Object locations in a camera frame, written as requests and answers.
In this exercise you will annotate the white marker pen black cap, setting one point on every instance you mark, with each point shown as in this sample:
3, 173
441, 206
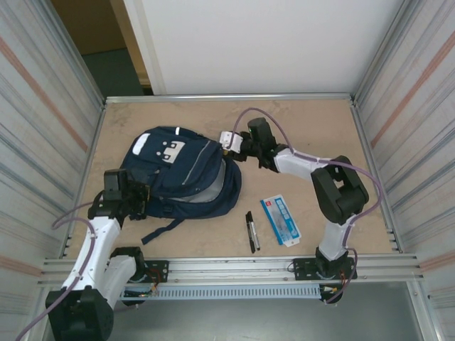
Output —
254, 231

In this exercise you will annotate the wide aluminium mounting rail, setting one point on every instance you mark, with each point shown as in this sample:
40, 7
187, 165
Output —
231, 271

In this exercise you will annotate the white door frame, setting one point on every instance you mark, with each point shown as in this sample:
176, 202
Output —
149, 53

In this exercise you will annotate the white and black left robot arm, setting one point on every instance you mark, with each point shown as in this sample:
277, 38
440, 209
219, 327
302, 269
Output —
96, 245

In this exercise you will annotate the thin aluminium table edge rail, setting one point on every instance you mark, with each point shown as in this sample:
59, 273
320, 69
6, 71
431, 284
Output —
213, 98

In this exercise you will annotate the blue ruler set package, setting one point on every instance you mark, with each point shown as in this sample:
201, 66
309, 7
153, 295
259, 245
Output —
281, 220

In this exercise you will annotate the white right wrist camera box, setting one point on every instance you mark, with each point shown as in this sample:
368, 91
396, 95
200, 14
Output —
230, 140

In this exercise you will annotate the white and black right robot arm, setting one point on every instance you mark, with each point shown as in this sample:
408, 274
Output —
295, 163

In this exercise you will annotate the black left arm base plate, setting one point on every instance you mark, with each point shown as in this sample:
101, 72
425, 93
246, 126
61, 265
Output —
160, 271

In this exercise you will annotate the all black marker pen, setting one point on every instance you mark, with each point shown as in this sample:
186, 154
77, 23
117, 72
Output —
251, 245

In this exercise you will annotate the navy blue backpack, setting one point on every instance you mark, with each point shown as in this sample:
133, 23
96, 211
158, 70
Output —
185, 170

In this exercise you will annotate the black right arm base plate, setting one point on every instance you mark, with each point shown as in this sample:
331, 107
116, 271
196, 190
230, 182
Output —
302, 268

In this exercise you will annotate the aluminium side rail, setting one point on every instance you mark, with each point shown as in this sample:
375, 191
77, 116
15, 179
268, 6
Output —
365, 142
94, 142

